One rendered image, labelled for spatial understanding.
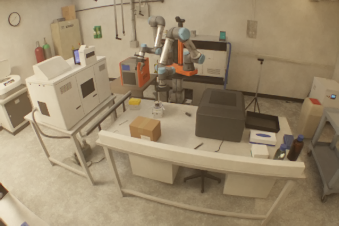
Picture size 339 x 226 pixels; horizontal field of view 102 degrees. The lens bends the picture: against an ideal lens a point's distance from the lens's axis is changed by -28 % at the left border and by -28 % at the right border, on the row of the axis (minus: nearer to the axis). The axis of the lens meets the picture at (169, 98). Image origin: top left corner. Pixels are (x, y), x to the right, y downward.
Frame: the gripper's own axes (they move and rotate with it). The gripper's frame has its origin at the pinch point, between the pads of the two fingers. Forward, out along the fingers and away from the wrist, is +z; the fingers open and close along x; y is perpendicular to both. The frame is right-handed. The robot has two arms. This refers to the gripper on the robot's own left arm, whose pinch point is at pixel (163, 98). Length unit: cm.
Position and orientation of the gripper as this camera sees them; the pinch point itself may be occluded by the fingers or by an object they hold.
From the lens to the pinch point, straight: 188.8
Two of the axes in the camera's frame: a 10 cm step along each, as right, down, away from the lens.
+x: 9.9, -0.9, 1.3
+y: 1.5, 4.5, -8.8
